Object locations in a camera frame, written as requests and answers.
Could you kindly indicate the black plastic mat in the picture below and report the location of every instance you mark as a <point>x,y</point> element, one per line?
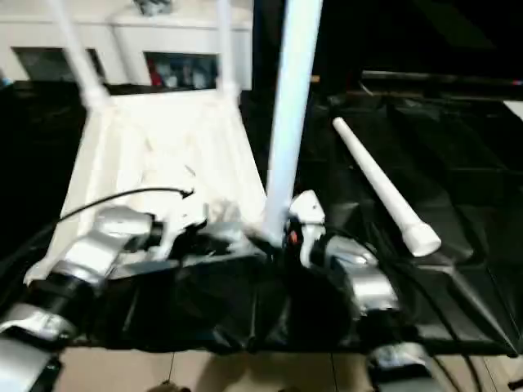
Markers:
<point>449,183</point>

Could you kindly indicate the white flat panel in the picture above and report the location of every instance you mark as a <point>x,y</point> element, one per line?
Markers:
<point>515,110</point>

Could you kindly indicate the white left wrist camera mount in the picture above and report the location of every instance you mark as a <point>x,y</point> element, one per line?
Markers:
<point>184,216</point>

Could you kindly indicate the black metal frame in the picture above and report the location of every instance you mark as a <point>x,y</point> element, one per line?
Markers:
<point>441,81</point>

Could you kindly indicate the white cabinet with glass doors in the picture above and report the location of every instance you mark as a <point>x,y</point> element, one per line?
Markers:
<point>122,32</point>

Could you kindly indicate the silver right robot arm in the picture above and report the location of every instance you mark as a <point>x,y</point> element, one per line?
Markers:
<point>367,281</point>

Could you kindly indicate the white plastic table top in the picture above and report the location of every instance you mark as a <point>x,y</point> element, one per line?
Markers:
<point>163,143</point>

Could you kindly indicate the grey crumpled bag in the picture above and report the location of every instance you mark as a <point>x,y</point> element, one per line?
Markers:
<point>154,5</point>

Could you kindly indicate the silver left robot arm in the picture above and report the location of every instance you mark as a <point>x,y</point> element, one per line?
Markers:
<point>94,249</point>

